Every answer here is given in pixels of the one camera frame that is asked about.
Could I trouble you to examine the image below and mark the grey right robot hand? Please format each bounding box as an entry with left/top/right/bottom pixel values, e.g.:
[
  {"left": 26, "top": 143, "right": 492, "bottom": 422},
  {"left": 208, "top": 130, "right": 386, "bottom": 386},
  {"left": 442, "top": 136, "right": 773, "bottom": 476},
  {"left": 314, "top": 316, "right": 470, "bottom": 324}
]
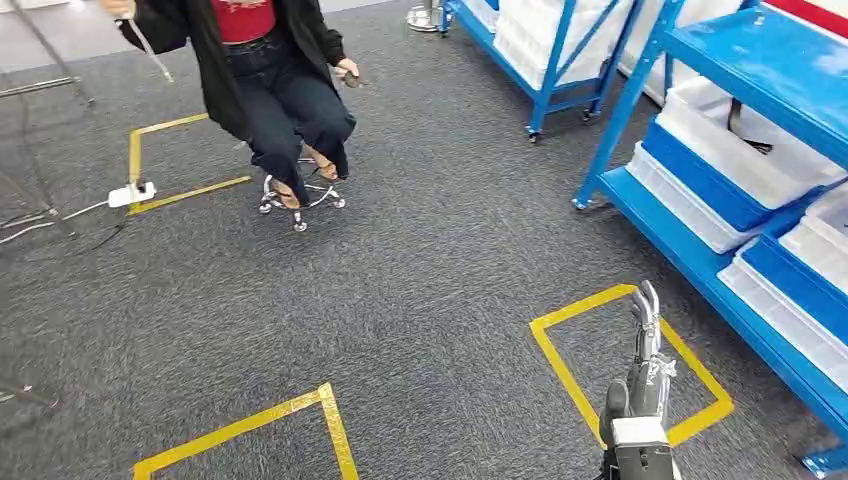
[{"left": 599, "top": 279, "right": 678, "bottom": 427}]

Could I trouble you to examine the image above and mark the white cord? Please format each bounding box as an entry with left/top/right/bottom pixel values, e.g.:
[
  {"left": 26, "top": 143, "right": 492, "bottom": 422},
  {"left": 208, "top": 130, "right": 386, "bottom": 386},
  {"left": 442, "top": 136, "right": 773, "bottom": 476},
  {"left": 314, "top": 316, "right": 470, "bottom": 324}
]
[{"left": 117, "top": 16, "right": 176, "bottom": 84}]

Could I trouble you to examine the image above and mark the yellow floor tape square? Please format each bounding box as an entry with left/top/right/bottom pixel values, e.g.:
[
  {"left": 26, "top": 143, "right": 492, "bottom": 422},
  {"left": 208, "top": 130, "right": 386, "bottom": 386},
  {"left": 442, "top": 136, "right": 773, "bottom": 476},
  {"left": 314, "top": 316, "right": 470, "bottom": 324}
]
[{"left": 528, "top": 283, "right": 735, "bottom": 450}]

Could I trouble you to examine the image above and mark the person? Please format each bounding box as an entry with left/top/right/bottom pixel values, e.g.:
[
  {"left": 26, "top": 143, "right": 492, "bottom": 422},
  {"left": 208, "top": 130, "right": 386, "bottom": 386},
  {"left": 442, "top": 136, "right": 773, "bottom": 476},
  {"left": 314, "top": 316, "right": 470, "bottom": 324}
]
[{"left": 99, "top": 0, "right": 362, "bottom": 210}]

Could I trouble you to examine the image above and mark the table with metal legs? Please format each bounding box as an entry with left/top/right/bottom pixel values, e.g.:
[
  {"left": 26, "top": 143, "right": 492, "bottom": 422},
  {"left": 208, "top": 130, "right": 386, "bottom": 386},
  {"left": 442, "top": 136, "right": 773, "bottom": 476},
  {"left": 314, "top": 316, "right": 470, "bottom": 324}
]
[{"left": 0, "top": 0, "right": 97, "bottom": 107}]

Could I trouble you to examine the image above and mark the swivel chair with chrome base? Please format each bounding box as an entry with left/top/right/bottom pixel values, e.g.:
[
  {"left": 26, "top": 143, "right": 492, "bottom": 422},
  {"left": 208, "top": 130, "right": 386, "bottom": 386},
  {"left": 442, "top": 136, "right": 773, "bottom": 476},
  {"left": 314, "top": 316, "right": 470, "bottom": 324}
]
[{"left": 258, "top": 155, "right": 347, "bottom": 233}]

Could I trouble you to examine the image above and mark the blue plastic crate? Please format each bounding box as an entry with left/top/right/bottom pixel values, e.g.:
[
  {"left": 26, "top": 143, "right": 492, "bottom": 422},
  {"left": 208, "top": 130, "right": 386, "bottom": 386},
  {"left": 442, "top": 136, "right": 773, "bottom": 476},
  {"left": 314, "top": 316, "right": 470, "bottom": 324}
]
[
  {"left": 735, "top": 235, "right": 848, "bottom": 346},
  {"left": 639, "top": 119, "right": 776, "bottom": 233}
]

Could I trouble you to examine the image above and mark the white power strip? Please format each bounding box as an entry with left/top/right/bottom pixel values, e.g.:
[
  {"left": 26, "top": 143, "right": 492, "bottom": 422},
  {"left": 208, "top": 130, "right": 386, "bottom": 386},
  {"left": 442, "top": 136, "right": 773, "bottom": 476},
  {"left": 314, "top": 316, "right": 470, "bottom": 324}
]
[{"left": 107, "top": 181, "right": 158, "bottom": 209}]

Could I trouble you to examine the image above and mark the blue metal shelf rack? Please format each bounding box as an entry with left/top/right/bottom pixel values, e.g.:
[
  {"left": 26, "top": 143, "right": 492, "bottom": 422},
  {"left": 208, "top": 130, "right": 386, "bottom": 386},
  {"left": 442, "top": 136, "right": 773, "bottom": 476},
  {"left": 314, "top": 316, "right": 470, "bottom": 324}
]
[
  {"left": 440, "top": 0, "right": 647, "bottom": 145},
  {"left": 572, "top": 0, "right": 848, "bottom": 480}
]

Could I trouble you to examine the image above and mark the black part in crate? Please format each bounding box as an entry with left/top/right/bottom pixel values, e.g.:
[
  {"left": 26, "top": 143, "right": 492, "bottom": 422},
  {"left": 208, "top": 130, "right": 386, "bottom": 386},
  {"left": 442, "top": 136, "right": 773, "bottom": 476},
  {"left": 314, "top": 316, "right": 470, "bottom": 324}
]
[{"left": 727, "top": 99, "right": 775, "bottom": 157}]

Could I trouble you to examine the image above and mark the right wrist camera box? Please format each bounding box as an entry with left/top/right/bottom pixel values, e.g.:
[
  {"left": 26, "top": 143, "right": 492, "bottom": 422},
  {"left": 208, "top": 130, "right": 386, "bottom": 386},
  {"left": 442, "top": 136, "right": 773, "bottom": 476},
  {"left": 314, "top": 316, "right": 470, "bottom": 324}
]
[{"left": 609, "top": 415, "right": 676, "bottom": 480}]

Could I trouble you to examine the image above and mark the chrome barrier post base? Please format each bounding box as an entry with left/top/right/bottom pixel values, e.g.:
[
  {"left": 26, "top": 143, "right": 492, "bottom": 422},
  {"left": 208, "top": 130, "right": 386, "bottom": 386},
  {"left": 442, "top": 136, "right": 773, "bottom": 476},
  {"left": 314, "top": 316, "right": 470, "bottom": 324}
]
[{"left": 405, "top": 0, "right": 446, "bottom": 33}]

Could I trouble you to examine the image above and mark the white floor cable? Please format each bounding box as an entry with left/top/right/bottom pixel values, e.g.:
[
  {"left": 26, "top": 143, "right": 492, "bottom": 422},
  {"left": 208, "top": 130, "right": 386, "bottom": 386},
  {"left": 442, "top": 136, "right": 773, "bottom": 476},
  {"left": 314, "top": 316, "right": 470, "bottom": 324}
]
[{"left": 0, "top": 201, "right": 111, "bottom": 245}]

